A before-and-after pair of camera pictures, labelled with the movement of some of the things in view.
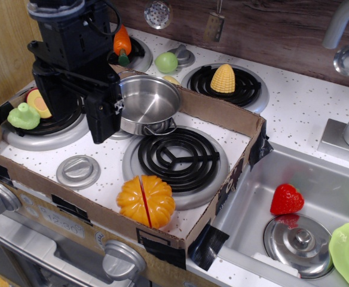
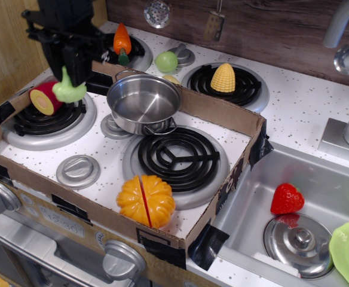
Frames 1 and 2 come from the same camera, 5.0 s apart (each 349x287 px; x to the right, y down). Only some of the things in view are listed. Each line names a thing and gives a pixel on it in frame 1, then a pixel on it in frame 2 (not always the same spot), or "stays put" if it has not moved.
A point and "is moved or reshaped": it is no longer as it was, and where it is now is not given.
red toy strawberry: (287, 198) stays put
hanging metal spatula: (214, 25) stays put
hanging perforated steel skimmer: (157, 14) stays put
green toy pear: (24, 117) is moved or reshaped
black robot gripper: (76, 38) to (60, 23)
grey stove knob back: (186, 58) stays put
